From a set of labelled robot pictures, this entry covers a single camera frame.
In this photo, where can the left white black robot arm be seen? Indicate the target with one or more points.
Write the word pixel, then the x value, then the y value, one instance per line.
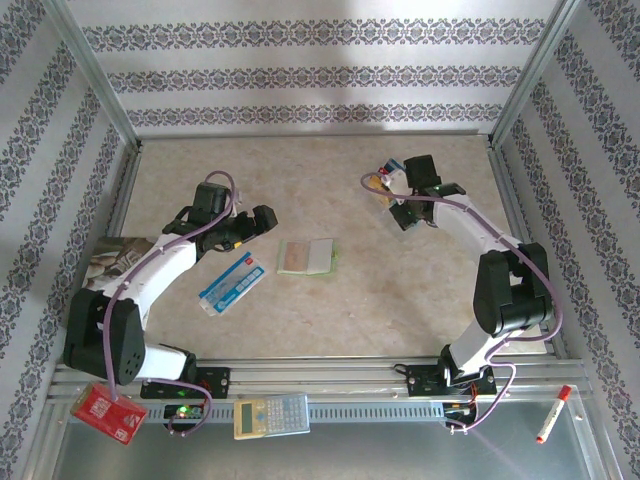
pixel 150 272

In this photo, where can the metal sheet shelf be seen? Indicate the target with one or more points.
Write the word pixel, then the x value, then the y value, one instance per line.
pixel 350 455

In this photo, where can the white marker red cap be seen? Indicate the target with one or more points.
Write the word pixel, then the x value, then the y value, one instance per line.
pixel 552 412

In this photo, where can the aluminium frame post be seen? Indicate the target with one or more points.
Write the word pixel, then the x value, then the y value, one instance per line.
pixel 535 70
pixel 90 70

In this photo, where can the aluminium side rail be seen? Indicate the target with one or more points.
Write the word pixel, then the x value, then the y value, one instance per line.
pixel 515 200
pixel 125 200

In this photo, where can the blue white packet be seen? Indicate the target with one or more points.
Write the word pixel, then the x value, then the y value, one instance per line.
pixel 232 285

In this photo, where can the beige grey calculator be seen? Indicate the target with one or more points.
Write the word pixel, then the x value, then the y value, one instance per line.
pixel 272 415

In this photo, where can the red card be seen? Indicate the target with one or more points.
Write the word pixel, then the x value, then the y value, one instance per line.
pixel 384 173

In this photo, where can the magazine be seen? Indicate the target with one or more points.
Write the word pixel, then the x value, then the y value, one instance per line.
pixel 115 255

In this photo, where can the red box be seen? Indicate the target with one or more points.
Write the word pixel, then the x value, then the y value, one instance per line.
pixel 107 415

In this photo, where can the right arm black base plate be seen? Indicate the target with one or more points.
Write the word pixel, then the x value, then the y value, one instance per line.
pixel 422 380

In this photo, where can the clear acrylic card stand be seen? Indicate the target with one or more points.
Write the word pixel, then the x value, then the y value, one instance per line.
pixel 385 199

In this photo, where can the blue card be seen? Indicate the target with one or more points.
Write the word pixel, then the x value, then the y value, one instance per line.
pixel 395 164

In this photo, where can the small black controller board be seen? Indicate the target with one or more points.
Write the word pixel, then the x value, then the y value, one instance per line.
pixel 460 411
pixel 182 412

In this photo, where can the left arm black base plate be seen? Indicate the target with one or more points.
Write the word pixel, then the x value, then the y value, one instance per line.
pixel 215 382

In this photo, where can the green card holder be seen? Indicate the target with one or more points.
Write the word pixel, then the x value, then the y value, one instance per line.
pixel 320 257

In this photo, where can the aluminium mounting rail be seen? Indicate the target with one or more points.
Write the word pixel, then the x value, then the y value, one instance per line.
pixel 325 372

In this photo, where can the aluminium rear rail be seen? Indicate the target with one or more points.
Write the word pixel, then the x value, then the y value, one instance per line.
pixel 300 136

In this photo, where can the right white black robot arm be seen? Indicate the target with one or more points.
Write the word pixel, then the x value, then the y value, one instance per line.
pixel 465 225

